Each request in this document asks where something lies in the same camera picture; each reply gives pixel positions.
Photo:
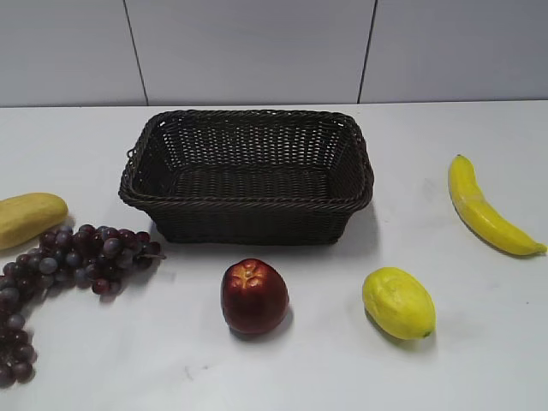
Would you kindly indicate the yellow banana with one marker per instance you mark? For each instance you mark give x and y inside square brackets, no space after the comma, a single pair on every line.
[482,218]

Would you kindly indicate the dark woven wicker basket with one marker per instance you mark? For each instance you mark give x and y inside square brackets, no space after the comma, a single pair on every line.
[257,177]

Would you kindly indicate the red apple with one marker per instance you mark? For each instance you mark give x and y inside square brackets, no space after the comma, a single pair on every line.
[254,297]

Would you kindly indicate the yellow lemon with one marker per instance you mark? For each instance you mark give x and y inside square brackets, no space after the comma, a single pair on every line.
[399,304]

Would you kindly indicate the purple grape bunch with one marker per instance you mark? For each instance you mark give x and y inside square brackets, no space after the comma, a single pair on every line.
[92,258]

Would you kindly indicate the yellow mango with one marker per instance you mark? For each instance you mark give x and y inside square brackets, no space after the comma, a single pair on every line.
[25,216]

